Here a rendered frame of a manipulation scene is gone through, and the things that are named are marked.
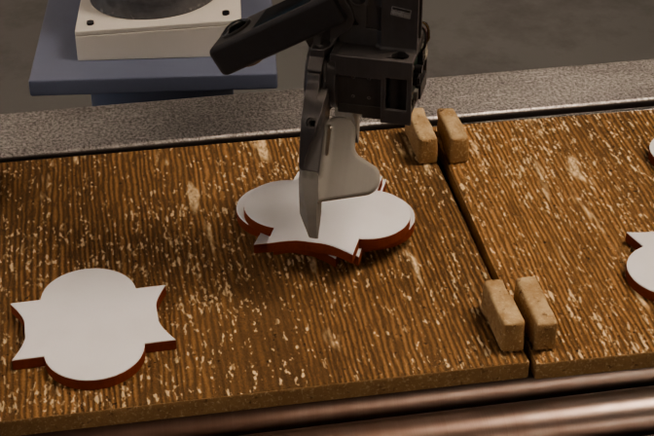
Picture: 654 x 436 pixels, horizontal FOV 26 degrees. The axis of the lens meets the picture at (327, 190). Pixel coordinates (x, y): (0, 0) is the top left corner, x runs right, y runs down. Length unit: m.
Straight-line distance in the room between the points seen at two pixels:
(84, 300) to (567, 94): 0.57
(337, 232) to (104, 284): 0.19
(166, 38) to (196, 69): 0.05
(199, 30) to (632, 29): 2.27
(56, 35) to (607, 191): 0.71
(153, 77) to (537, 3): 2.37
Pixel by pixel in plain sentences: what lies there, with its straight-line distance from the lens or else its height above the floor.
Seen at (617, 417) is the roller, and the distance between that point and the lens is 1.04.
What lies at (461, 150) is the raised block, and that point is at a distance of 1.26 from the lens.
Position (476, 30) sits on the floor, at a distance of 3.66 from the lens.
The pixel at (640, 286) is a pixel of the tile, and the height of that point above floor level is 0.94.
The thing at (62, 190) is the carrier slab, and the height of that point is 0.94.
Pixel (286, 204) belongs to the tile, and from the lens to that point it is 1.15.
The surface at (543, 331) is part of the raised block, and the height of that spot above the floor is 0.96.
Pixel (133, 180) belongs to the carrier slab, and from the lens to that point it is 1.25.
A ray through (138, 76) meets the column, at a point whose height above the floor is 0.87.
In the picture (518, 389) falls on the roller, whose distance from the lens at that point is 1.06.
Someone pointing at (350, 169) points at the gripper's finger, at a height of 1.04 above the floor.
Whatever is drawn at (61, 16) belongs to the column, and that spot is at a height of 0.87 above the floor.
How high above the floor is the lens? 1.59
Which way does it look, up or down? 32 degrees down
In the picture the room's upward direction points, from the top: straight up
